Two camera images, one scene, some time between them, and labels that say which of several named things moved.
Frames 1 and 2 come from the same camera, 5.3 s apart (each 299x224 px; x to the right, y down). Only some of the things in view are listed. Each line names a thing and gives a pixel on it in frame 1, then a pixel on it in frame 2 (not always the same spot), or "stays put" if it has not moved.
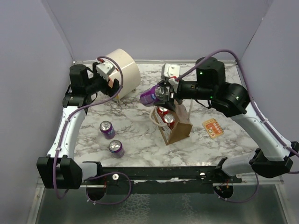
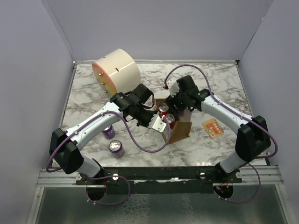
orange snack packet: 212,128 stays put
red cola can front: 169,119 stays put
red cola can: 161,111 stays put
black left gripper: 107,90 to 146,124
